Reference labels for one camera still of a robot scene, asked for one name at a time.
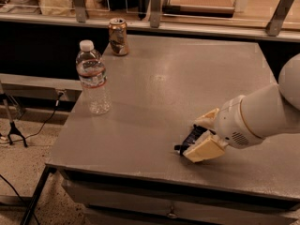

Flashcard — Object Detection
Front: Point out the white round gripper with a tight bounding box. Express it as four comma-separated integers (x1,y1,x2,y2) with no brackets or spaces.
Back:
183,96,263,163

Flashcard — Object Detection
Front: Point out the dark blue rxbar wrapper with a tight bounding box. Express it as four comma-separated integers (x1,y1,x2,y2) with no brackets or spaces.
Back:
174,125,214,156

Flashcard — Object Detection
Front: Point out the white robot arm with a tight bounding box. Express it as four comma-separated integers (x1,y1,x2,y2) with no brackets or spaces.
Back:
177,54,300,163

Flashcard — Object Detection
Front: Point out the clear plastic water bottle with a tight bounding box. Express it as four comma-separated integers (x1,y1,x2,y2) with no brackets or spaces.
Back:
76,40,112,114

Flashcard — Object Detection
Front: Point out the grey metal table drawer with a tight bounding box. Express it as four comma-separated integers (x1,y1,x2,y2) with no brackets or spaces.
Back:
63,180,297,225

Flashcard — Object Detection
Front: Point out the crushed brown soda can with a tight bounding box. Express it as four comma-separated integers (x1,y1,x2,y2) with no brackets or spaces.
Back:
109,18,129,56

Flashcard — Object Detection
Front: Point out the black table leg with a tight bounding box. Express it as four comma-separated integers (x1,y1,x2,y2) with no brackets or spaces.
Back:
20,166,56,225

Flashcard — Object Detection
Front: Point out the black tripod stand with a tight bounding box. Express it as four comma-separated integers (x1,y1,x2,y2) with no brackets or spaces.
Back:
0,80,29,148

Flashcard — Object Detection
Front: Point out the grey metal bracket right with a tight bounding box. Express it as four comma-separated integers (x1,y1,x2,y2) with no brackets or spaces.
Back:
265,0,294,37

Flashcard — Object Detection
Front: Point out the grey metal bracket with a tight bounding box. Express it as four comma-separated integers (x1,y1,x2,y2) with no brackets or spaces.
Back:
73,0,88,23
265,0,294,37
150,0,161,28

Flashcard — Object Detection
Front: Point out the grey metal bracket middle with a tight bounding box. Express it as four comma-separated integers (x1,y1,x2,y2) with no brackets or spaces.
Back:
150,0,161,28

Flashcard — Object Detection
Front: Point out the black power cable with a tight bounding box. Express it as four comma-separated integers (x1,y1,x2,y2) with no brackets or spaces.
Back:
0,91,66,143

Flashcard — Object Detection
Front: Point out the grey metal bracket left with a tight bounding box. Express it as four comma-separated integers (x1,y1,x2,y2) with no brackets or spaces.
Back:
73,0,88,23

